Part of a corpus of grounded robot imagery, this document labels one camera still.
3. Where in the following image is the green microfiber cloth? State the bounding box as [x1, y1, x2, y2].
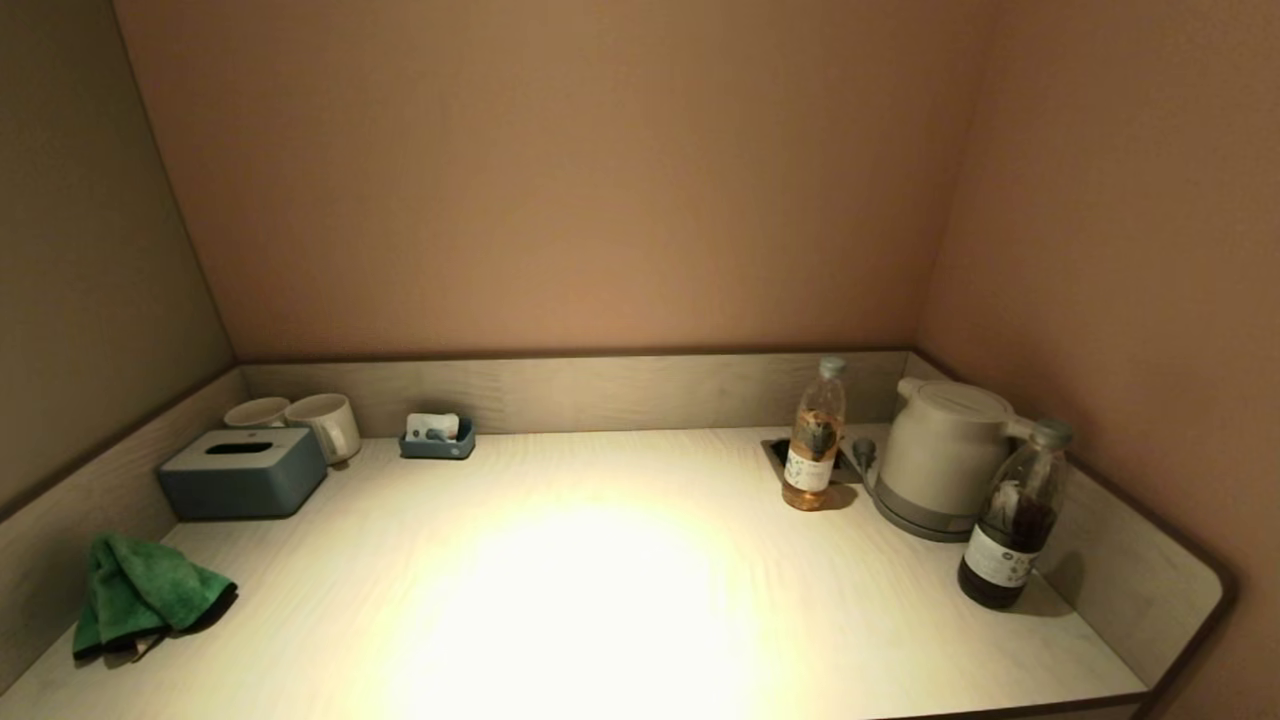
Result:
[72, 534, 239, 661]

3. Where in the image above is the wooden desk rear upstand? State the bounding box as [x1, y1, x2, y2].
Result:
[238, 349, 913, 439]

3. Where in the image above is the recessed black socket box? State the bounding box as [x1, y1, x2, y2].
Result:
[762, 437, 863, 487]

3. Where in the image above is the plastic bottle of light tea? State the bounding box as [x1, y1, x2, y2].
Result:
[782, 356, 847, 512]

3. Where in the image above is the small blue sachet tray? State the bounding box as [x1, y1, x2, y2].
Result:
[400, 415, 477, 461]

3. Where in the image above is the white electric kettle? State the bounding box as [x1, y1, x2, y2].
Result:
[878, 377, 1039, 519]

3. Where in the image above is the white ceramic mug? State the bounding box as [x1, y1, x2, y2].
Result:
[224, 397, 293, 431]
[285, 393, 363, 466]

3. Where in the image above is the grey kettle base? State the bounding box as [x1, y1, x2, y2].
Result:
[872, 490, 986, 544]

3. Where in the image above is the plastic bottle of dark tea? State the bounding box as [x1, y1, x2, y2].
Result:
[957, 420, 1076, 610]

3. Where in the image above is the blue-grey tissue box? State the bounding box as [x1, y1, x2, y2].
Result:
[157, 428, 329, 521]

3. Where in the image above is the rounded wooden desk side panel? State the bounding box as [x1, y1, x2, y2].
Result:
[905, 349, 1237, 691]

